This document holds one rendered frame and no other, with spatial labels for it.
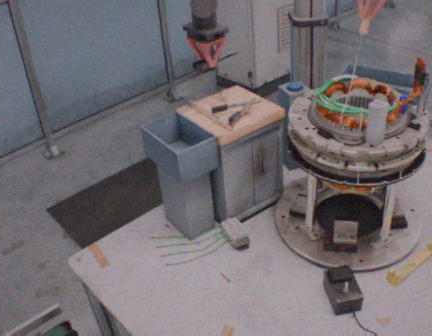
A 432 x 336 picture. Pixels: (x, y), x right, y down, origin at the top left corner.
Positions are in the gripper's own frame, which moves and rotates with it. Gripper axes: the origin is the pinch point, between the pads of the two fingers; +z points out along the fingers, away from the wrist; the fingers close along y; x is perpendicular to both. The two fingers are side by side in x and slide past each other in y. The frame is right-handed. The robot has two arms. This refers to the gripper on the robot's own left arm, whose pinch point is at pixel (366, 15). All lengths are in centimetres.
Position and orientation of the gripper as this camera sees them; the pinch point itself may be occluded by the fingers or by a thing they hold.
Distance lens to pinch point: 107.9
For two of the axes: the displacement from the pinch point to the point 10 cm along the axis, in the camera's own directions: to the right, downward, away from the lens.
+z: -2.0, 9.1, 3.5
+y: 8.8, 0.1, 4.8
